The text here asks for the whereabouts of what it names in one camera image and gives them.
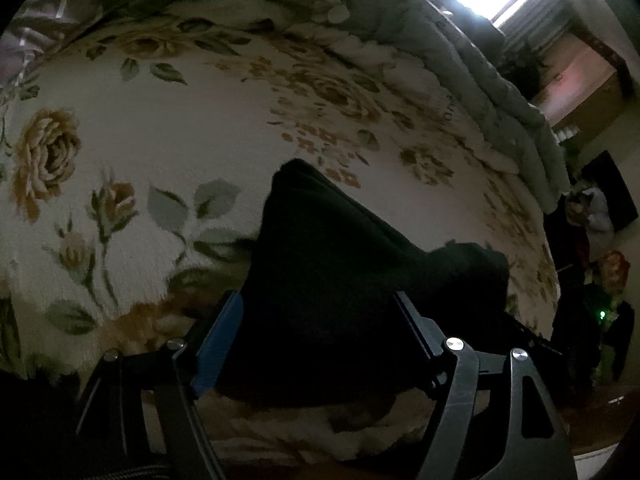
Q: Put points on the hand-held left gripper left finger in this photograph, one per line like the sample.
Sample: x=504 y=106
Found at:
x=220 y=345

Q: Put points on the potted plant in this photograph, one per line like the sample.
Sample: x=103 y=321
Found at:
x=525 y=70

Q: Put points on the grey-green quilt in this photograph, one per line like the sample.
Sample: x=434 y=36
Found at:
x=450 y=45

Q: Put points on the purple patterned pillow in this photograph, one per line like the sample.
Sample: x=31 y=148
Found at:
x=35 y=25

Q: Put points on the floral bed blanket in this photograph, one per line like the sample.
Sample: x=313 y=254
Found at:
x=200 y=125

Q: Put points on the black pants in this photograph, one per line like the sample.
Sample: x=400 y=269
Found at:
x=345 y=285

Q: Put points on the small white bottles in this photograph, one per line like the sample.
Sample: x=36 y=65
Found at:
x=570 y=133

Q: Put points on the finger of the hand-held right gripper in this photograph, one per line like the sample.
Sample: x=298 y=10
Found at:
x=535 y=335

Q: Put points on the white cloth bundle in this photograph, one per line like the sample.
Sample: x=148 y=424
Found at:
x=597 y=210

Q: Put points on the orange flower bunch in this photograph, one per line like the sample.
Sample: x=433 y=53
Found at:
x=612 y=267

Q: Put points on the dark framed screen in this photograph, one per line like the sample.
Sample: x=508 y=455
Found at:
x=612 y=187

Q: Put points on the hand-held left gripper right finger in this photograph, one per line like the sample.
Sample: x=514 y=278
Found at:
x=420 y=330

